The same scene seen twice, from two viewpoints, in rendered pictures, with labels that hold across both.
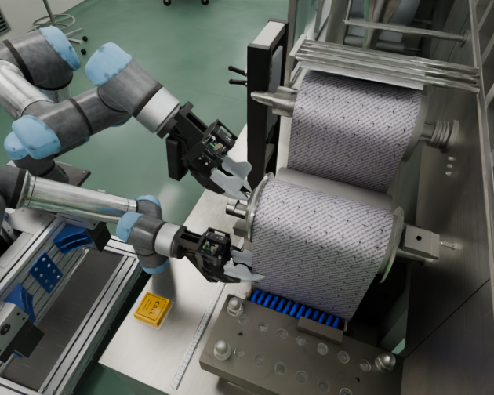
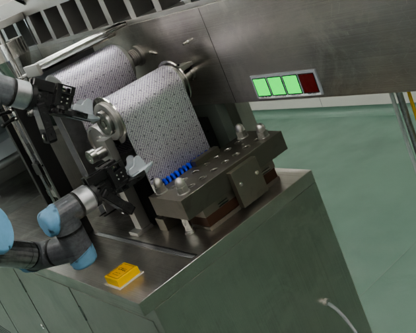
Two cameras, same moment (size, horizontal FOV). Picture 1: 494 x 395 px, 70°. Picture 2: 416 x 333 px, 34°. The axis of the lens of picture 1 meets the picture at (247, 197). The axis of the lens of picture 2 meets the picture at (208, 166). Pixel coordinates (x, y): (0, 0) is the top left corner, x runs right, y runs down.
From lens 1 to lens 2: 163 cm
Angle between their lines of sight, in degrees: 52
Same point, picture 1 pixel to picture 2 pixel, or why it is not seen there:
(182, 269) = (103, 267)
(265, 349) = (198, 176)
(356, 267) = (175, 92)
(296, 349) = (208, 165)
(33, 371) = not seen: outside the picture
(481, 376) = (224, 12)
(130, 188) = not seen: outside the picture
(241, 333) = not seen: hidden behind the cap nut
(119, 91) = (0, 82)
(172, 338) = (157, 263)
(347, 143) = (104, 82)
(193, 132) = (48, 86)
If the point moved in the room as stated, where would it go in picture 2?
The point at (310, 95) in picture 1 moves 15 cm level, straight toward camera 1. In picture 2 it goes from (64, 74) to (93, 67)
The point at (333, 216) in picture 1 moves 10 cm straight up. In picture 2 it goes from (142, 80) to (127, 48)
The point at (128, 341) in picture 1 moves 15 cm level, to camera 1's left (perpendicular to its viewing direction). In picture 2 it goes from (137, 288) to (104, 326)
